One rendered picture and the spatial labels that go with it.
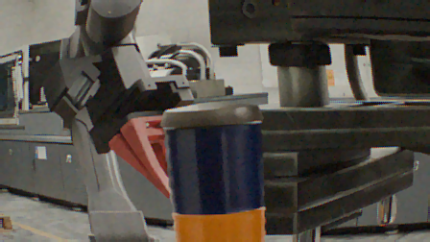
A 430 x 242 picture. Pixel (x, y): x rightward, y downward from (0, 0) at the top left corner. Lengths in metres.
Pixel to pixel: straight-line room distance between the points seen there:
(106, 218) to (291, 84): 0.45
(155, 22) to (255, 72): 1.52
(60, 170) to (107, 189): 7.87
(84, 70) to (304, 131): 0.36
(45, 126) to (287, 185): 8.58
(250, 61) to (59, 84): 8.85
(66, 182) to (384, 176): 8.26
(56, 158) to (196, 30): 2.26
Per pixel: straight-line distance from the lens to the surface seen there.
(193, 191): 0.40
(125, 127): 0.98
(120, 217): 1.09
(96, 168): 1.16
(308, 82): 0.69
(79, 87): 0.95
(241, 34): 0.68
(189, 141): 0.40
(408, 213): 6.10
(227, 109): 0.40
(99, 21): 0.96
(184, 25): 10.41
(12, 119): 9.87
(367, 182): 0.69
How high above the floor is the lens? 1.21
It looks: 3 degrees down
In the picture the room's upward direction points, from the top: 4 degrees counter-clockwise
